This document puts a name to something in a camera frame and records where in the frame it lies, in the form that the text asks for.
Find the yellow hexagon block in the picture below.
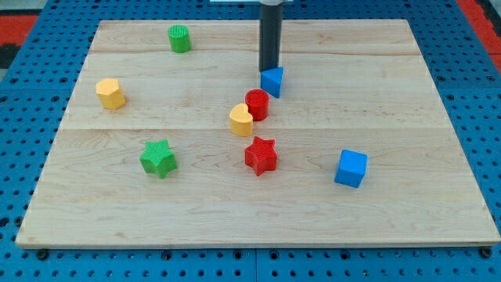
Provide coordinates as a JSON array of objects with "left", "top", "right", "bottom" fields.
[{"left": 96, "top": 78, "right": 126, "bottom": 110}]

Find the green star block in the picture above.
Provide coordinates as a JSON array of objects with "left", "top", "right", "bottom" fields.
[{"left": 139, "top": 139, "right": 178, "bottom": 179}]

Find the green cylinder block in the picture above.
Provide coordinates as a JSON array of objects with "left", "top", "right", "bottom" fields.
[{"left": 168, "top": 24, "right": 191, "bottom": 53}]

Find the blue cube block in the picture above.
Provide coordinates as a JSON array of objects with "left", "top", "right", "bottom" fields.
[{"left": 333, "top": 149, "right": 368, "bottom": 188}]

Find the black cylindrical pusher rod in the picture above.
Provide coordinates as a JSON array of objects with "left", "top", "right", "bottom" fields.
[{"left": 259, "top": 3, "right": 283, "bottom": 72}]

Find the grey rod mount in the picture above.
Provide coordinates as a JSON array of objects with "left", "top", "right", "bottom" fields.
[{"left": 259, "top": 0, "right": 283, "bottom": 5}]

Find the red cylinder block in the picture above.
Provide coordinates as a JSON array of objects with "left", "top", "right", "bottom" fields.
[{"left": 244, "top": 89, "right": 269, "bottom": 121}]

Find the wooden board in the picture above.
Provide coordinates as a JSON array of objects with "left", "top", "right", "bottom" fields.
[{"left": 16, "top": 20, "right": 500, "bottom": 249}]

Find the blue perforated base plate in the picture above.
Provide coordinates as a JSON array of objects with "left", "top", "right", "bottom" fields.
[{"left": 1, "top": 1, "right": 500, "bottom": 281}]

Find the red star block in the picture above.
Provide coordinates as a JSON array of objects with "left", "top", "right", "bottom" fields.
[{"left": 244, "top": 136, "right": 278, "bottom": 176}]

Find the yellow heart block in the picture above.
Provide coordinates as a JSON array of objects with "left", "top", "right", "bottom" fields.
[{"left": 229, "top": 103, "right": 254, "bottom": 137}]

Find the blue triangle block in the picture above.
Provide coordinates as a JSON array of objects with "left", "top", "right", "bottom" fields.
[{"left": 260, "top": 67, "right": 283, "bottom": 99}]

